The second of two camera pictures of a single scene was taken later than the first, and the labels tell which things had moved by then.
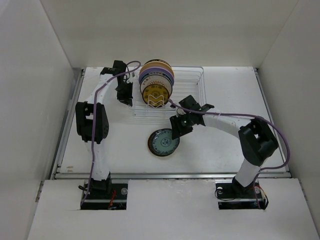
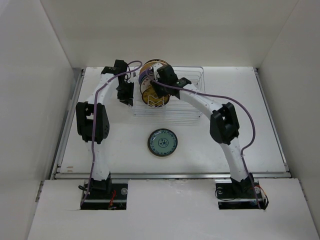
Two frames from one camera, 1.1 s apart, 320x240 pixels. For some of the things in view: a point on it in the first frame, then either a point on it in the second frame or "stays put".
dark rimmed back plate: (156, 60) stays put
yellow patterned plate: (155, 95) stays put
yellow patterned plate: (149, 142) to (155, 154)
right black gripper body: (183, 122) to (160, 89)
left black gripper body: (124, 92) stays put
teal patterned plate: (160, 142) stays put
